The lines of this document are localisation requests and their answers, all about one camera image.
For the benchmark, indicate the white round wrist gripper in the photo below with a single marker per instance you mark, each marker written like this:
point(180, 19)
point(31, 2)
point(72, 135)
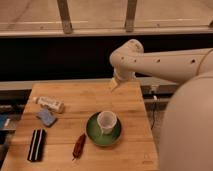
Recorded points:
point(123, 75)

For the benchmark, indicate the yellow wedge block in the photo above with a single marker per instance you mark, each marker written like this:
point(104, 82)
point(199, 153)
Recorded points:
point(113, 84)

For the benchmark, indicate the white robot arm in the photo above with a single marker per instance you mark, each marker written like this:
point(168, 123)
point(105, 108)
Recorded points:
point(186, 137)

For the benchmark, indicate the white plastic cup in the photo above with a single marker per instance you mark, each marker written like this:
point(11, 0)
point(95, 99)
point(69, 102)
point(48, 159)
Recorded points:
point(106, 121)

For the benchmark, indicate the dark red chili pepper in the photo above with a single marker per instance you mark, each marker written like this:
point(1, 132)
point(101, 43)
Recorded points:
point(79, 145)

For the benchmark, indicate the blue sponge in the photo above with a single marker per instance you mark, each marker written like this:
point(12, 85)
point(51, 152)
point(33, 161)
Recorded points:
point(46, 117)

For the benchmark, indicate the black white striped block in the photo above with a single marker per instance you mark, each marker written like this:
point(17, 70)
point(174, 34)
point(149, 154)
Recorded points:
point(37, 145)

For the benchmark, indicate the blue object at left edge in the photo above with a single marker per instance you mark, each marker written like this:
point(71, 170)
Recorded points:
point(4, 122)

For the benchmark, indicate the right metal post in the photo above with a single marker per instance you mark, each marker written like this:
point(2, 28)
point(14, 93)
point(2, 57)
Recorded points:
point(130, 15)

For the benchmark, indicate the metal post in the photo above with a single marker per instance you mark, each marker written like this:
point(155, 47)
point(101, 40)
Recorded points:
point(130, 15)
point(65, 16)

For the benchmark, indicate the left metal post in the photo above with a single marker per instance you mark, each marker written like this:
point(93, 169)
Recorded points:
point(65, 16)

